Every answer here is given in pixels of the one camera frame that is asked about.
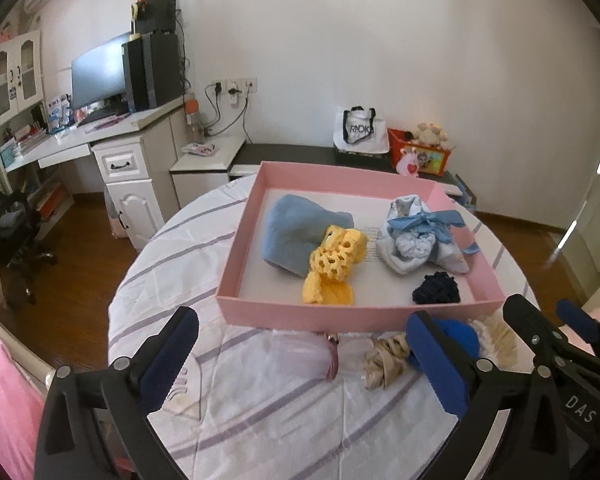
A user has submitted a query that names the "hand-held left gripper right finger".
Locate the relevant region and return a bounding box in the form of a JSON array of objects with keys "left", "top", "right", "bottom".
[{"left": 405, "top": 310, "right": 576, "bottom": 480}]

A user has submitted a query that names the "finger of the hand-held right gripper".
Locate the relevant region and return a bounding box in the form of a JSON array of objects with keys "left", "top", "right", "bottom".
[
  {"left": 555, "top": 299, "right": 600, "bottom": 361},
  {"left": 502, "top": 294, "right": 581, "bottom": 376}
]

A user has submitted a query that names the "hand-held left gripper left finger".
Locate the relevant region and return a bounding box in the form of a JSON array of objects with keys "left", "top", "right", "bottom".
[{"left": 34, "top": 306, "right": 201, "bottom": 480}]

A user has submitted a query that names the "beige scrunchie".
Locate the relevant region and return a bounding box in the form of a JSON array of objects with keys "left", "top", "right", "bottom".
[{"left": 362, "top": 335, "right": 413, "bottom": 391}]

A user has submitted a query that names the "navy scrunchie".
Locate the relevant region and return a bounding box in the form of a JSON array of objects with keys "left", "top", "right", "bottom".
[{"left": 411, "top": 271, "right": 462, "bottom": 306}]

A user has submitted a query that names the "patterned cloth with blue bow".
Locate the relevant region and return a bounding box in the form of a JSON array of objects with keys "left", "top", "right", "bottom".
[{"left": 377, "top": 195, "right": 481, "bottom": 275}]

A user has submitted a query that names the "clear pouch with pink zipper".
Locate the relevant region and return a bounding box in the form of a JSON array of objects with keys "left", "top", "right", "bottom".
[{"left": 267, "top": 331, "right": 376, "bottom": 381}]

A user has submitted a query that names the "pink cardboard box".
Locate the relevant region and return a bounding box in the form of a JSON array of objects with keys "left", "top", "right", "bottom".
[{"left": 215, "top": 161, "right": 508, "bottom": 333}]

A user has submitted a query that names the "yellow crochet piece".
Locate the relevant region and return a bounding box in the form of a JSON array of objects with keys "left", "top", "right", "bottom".
[{"left": 302, "top": 225, "right": 370, "bottom": 306}]

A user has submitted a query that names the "light blue knit hat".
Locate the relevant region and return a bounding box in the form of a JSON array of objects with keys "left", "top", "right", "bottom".
[{"left": 261, "top": 194, "right": 356, "bottom": 277}]

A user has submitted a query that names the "cream frilly scrunchie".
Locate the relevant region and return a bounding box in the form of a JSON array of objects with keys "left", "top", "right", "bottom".
[{"left": 467, "top": 316, "right": 518, "bottom": 361}]

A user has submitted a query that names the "striped white tablecloth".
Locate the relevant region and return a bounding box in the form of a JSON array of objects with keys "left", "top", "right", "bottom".
[{"left": 107, "top": 175, "right": 546, "bottom": 480}]

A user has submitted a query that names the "pink bed sheet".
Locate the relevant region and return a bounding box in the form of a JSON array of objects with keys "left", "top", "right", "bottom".
[{"left": 0, "top": 320, "right": 46, "bottom": 480}]

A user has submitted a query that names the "black and white low cabinet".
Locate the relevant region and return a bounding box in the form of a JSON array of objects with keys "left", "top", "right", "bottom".
[{"left": 170, "top": 136, "right": 476, "bottom": 211}]

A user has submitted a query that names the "red toy box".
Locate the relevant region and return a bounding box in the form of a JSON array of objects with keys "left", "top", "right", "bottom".
[{"left": 387, "top": 128, "right": 455, "bottom": 177}]

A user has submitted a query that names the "white desk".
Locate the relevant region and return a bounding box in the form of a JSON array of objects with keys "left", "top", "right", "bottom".
[{"left": 0, "top": 95, "right": 196, "bottom": 253}]

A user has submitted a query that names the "orange box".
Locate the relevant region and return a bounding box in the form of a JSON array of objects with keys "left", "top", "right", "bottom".
[{"left": 35, "top": 185, "right": 73, "bottom": 221}]

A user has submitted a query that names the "black office chair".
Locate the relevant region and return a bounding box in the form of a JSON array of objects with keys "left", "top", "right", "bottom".
[{"left": 0, "top": 192, "right": 58, "bottom": 306}]

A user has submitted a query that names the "beige plush toy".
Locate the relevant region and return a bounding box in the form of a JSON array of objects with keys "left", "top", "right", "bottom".
[{"left": 412, "top": 121, "right": 451, "bottom": 148}]

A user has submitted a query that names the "orange lid bottle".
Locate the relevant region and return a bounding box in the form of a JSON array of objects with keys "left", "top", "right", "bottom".
[{"left": 185, "top": 100, "right": 202, "bottom": 146}]

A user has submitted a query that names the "white tote bag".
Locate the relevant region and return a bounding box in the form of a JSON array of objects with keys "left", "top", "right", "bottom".
[{"left": 333, "top": 106, "right": 391, "bottom": 153}]

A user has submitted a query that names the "stack of books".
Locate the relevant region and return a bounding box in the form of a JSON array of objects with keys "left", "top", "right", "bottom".
[{"left": 0, "top": 130, "right": 48, "bottom": 166}]

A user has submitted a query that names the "blue and white carton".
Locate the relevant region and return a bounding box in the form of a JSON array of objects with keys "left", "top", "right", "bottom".
[{"left": 45, "top": 94, "right": 73, "bottom": 133}]

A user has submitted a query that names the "black computer tower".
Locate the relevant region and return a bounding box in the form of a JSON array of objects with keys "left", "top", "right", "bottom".
[{"left": 121, "top": 32, "right": 183, "bottom": 112}]

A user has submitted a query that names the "black computer monitor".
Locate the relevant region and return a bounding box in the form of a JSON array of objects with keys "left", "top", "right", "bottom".
[{"left": 71, "top": 32, "right": 133, "bottom": 111}]

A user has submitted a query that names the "white glass door cabinet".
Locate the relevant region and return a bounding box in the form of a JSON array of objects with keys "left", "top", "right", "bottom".
[{"left": 0, "top": 30, "right": 43, "bottom": 131}]

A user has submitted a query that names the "black speaker box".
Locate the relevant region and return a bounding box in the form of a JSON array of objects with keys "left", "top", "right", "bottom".
[{"left": 132, "top": 0, "right": 177, "bottom": 36}]

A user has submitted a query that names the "black power cable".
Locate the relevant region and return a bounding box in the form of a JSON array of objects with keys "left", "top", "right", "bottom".
[{"left": 202, "top": 82, "right": 253, "bottom": 143}]

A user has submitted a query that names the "white wall outlet strip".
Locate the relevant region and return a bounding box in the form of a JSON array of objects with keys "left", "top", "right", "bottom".
[{"left": 212, "top": 77, "right": 258, "bottom": 92}]

